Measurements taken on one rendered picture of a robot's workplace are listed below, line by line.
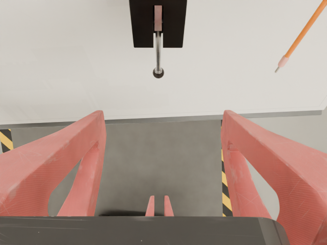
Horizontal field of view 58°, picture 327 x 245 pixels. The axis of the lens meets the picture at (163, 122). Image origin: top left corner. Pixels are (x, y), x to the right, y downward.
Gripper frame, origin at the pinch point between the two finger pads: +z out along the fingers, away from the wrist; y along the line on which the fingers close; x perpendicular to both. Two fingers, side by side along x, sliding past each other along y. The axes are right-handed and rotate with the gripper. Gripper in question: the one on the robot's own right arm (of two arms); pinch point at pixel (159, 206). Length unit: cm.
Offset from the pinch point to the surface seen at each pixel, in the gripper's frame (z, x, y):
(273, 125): 76, 82, -55
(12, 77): 21.5, 3.5, 21.3
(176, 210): 50, 119, -10
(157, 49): 11.4, -8.8, 0.2
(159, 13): 9.5, -13.6, 0.1
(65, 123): 24.0, 17.3, 17.2
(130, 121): 23.7, 16.2, 5.1
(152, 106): 22.9, 11.3, 1.0
